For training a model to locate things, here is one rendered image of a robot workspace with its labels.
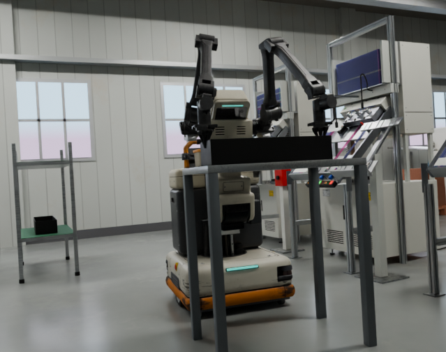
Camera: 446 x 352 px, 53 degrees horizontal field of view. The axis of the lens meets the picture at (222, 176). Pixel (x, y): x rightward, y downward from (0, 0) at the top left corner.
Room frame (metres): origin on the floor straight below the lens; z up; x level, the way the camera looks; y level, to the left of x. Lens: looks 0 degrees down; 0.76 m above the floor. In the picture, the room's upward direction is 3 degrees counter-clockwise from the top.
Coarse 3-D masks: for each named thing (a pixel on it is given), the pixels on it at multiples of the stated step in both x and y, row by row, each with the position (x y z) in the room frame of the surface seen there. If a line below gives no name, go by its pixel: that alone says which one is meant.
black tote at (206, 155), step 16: (208, 144) 1.90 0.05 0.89; (224, 144) 1.88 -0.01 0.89; (240, 144) 1.90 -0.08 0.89; (256, 144) 1.93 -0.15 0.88; (272, 144) 1.95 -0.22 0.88; (288, 144) 1.97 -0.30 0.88; (304, 144) 1.99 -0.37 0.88; (320, 144) 2.02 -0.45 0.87; (208, 160) 1.91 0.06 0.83; (224, 160) 1.88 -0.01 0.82; (240, 160) 1.90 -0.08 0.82; (256, 160) 1.92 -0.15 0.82; (272, 160) 1.95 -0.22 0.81; (288, 160) 1.97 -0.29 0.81; (304, 160) 1.99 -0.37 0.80
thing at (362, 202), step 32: (320, 160) 1.83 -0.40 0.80; (352, 160) 1.88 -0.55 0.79; (192, 192) 2.09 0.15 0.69; (192, 224) 2.09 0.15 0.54; (320, 224) 2.29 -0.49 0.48; (192, 256) 2.09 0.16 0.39; (320, 256) 2.29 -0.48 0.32; (192, 288) 2.08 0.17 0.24; (224, 288) 1.70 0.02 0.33; (320, 288) 2.28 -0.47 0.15; (192, 320) 2.09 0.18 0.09; (224, 320) 1.70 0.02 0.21
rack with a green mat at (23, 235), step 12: (12, 144) 3.51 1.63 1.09; (12, 156) 3.51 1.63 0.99; (60, 156) 4.47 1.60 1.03; (72, 156) 3.69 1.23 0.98; (24, 168) 4.15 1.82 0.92; (36, 168) 4.32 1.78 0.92; (72, 168) 3.69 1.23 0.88; (72, 180) 3.69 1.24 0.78; (72, 192) 3.68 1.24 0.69; (72, 204) 3.68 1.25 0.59; (72, 216) 3.68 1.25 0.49; (24, 228) 4.31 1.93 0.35; (60, 228) 4.12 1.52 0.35; (24, 240) 3.53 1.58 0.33; (36, 240) 3.57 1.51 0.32
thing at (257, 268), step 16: (176, 256) 2.75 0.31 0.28; (208, 256) 2.64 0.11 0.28; (224, 256) 2.61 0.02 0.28; (240, 256) 2.60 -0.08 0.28; (256, 256) 2.58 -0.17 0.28; (272, 256) 2.55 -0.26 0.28; (176, 272) 2.61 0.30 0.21; (208, 272) 2.38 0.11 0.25; (224, 272) 2.40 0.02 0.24; (240, 272) 2.43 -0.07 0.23; (256, 272) 2.46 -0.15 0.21; (272, 272) 2.49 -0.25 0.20; (288, 272) 2.52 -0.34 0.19; (176, 288) 2.63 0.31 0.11; (208, 288) 2.37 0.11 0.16; (240, 288) 2.43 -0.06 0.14; (256, 288) 2.46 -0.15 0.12; (272, 288) 2.49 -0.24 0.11; (288, 288) 2.51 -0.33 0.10; (208, 304) 2.37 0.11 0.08; (240, 304) 2.43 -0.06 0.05
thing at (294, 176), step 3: (291, 174) 3.82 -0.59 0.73; (294, 174) 3.78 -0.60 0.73; (297, 174) 3.73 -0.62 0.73; (300, 174) 3.69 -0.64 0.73; (303, 174) 3.66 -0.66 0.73; (306, 174) 3.61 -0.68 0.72; (321, 174) 3.45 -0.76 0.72; (324, 174) 3.41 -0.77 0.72; (327, 174) 3.38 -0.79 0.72; (330, 174) 3.35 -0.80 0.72; (294, 177) 3.83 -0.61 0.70; (297, 177) 3.78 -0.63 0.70; (300, 177) 3.75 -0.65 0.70; (303, 177) 3.71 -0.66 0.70; (306, 177) 3.67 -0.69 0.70; (327, 177) 3.42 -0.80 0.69; (336, 177) 3.33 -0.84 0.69; (339, 177) 3.30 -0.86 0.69; (342, 177) 3.27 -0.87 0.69
